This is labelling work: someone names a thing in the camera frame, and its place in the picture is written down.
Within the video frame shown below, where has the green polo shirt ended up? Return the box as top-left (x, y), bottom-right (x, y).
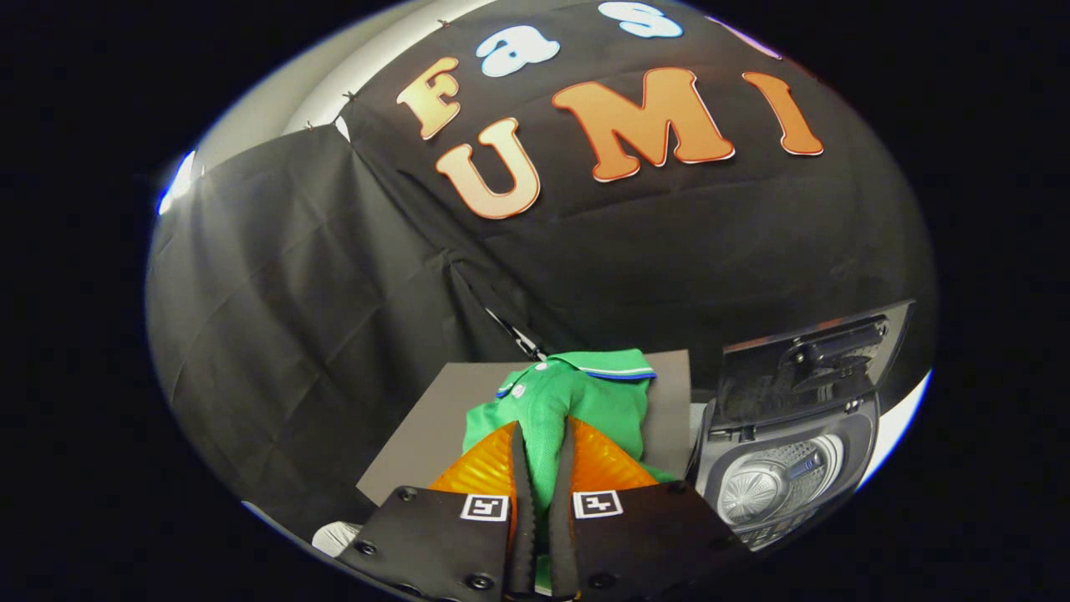
top-left (461, 349), bottom-right (680, 588)

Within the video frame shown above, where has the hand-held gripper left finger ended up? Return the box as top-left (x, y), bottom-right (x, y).
top-left (339, 421), bottom-right (537, 602)

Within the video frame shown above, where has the grey washing machine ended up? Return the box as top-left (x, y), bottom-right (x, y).
top-left (685, 391), bottom-right (884, 553)

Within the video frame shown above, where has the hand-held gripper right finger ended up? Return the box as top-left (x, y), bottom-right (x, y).
top-left (548, 415), bottom-right (752, 602)

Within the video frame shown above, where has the black backdrop cloth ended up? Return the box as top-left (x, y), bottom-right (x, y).
top-left (146, 0), bottom-right (939, 536)

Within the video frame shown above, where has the grey flat board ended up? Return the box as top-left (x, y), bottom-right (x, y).
top-left (356, 349), bottom-right (694, 508)

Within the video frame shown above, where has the white rounded object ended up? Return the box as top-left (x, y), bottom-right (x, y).
top-left (312, 521), bottom-right (366, 559)

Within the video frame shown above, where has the thin black cable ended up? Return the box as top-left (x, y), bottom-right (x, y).
top-left (484, 307), bottom-right (550, 363)

